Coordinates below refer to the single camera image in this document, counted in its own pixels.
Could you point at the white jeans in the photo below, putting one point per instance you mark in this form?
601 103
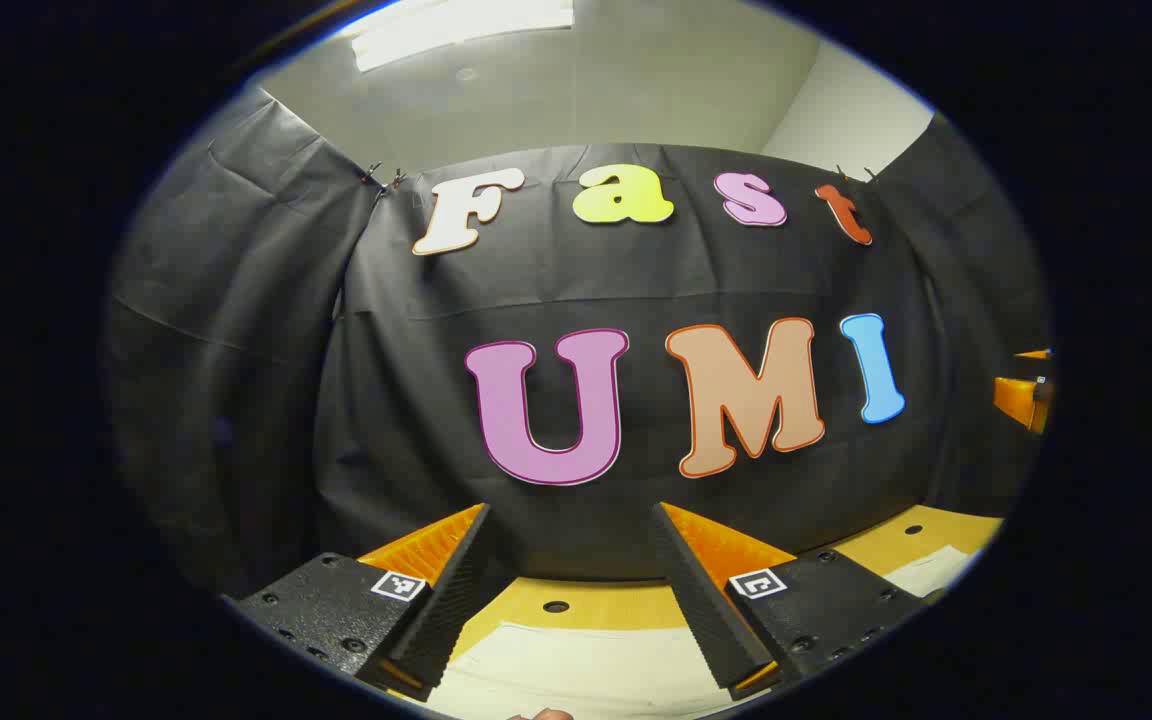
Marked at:
586 670

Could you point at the black backdrop cloth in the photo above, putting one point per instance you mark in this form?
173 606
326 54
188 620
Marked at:
416 400

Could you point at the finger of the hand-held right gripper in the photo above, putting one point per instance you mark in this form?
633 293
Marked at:
1036 354
1021 400

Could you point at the ceiling light panel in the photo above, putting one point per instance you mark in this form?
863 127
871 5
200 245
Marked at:
456 25

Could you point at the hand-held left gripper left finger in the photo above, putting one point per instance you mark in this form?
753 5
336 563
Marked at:
456 610

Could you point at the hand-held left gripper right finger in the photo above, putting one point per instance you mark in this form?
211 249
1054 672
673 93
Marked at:
711 610

